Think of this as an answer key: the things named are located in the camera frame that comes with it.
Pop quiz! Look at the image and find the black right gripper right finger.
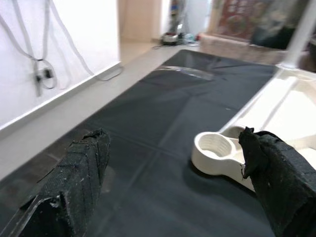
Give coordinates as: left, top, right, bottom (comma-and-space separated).
238, 126, 316, 237

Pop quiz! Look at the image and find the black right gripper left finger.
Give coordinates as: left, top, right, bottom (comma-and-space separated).
0, 127, 111, 237

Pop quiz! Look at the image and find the white plastic table leg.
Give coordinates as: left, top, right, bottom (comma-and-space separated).
283, 0, 316, 69
222, 74, 299, 134

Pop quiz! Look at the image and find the cream plastic children table top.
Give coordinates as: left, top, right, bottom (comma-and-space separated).
191, 63, 316, 193

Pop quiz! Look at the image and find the black power adapter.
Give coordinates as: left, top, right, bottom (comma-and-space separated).
34, 69, 54, 82

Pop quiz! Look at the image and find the beige patterned cloth cover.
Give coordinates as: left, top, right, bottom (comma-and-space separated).
198, 33, 309, 66

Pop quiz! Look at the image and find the black plastic bag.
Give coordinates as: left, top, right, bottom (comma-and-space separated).
250, 0, 309, 49

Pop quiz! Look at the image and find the small floor appliance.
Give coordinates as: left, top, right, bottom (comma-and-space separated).
161, 31, 181, 46

